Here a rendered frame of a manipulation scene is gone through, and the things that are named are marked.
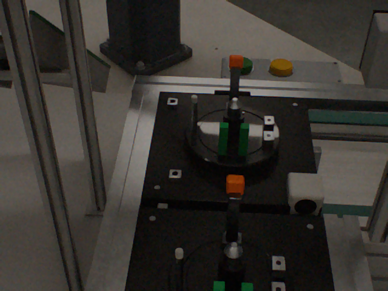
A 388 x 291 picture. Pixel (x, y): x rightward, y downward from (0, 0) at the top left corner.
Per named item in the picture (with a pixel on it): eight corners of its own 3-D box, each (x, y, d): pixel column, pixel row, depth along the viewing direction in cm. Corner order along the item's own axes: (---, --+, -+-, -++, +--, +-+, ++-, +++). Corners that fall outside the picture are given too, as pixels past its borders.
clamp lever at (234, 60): (226, 103, 87) (229, 54, 84) (239, 103, 86) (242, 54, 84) (226, 110, 83) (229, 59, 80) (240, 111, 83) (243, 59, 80)
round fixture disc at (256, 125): (187, 111, 89) (187, 101, 88) (277, 116, 89) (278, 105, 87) (180, 173, 79) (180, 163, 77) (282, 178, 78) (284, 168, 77)
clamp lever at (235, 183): (223, 232, 68) (226, 173, 65) (240, 233, 68) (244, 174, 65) (223, 247, 64) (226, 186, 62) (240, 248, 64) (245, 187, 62)
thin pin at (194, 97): (191, 142, 81) (191, 94, 75) (196, 142, 81) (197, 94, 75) (190, 146, 80) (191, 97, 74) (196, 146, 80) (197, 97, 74)
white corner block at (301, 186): (284, 191, 79) (287, 170, 77) (316, 193, 79) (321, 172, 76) (286, 216, 76) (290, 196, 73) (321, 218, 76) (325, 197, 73)
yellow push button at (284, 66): (268, 66, 102) (270, 57, 101) (290, 67, 102) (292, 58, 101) (269, 79, 99) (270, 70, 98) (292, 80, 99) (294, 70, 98)
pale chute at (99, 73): (28, 81, 92) (33, 54, 92) (106, 93, 90) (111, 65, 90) (-83, 34, 64) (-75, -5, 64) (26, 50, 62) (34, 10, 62)
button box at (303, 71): (220, 83, 107) (222, 55, 103) (332, 88, 106) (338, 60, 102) (219, 106, 102) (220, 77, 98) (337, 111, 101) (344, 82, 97)
